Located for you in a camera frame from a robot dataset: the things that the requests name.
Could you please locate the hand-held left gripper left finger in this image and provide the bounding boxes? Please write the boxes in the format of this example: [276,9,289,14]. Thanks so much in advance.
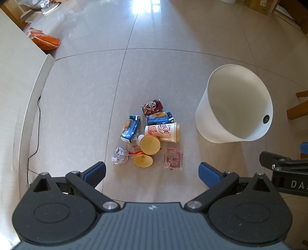
[32,162,121,212]

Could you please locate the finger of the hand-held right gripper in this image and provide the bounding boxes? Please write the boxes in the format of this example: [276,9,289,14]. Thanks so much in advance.
[259,151,308,172]

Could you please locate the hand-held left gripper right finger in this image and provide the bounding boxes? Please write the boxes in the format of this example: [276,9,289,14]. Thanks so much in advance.
[184,162,277,212]

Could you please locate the white paper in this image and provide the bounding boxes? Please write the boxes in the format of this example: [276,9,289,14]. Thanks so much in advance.
[111,147,130,165]

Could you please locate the white plastic bin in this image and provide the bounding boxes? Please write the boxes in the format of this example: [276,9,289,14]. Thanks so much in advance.
[195,64,273,144]

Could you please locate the large blue juice carton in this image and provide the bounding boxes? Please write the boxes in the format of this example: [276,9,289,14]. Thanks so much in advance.
[120,115,141,144]

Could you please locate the cup with yellow lid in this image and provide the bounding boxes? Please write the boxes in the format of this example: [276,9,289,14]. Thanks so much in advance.
[144,122,180,143]

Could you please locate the red drink can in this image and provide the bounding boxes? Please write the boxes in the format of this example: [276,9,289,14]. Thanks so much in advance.
[141,98,164,116]

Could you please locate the red sachet packet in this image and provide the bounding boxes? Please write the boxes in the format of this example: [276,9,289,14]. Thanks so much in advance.
[164,147,184,170]

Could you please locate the clear red plastic wrapper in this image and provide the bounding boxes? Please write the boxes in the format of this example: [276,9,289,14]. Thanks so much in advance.
[127,144,142,157]

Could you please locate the small orange peel half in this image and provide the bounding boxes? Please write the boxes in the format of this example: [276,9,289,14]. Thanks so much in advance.
[133,154,154,168]

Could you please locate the wooden chair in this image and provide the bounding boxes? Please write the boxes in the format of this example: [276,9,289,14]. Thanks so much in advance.
[286,90,308,120]

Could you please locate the large orange peel half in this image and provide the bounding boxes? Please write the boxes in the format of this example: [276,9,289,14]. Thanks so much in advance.
[140,135,161,155]

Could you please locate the small blue juice carton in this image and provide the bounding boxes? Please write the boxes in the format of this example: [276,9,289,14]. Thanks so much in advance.
[146,111,175,125]

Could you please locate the orange snack bag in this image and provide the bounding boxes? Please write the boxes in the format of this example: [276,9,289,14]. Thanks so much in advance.
[31,34,60,50]

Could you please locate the cardboard box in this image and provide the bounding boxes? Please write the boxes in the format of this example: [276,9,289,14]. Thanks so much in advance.
[244,0,281,15]

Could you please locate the white plastic bag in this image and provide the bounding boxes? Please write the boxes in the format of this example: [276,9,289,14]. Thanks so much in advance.
[19,0,56,13]

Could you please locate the black floor cable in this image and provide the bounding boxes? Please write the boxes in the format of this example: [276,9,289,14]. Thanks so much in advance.
[28,96,41,188]

